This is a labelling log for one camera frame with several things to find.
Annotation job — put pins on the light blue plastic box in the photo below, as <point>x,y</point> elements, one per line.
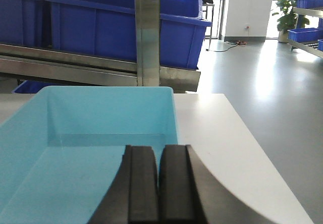
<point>62,149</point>

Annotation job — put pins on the blue bin under shelf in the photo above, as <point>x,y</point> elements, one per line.
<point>30,87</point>

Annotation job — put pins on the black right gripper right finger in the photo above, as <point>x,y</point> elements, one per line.
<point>189,193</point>

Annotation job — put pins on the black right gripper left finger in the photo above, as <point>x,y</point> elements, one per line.
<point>133,194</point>

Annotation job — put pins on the small blue bin upper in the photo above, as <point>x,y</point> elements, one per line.
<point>308,4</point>

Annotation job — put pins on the large blue storage bin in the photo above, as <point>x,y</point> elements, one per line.
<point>107,28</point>

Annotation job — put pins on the small blue bin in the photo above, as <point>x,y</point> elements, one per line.
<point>305,34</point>
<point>308,4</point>

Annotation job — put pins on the stainless steel shelf rack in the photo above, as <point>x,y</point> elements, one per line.
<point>76,69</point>

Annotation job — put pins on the orange power strip with cable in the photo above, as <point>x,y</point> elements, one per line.
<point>232,44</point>

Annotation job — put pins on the blue storage bin at left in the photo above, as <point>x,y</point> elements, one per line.
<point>26,23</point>

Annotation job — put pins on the green potted plant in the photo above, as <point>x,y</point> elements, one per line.
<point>289,20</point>

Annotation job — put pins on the small blue bin lower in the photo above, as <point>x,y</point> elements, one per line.
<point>305,34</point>

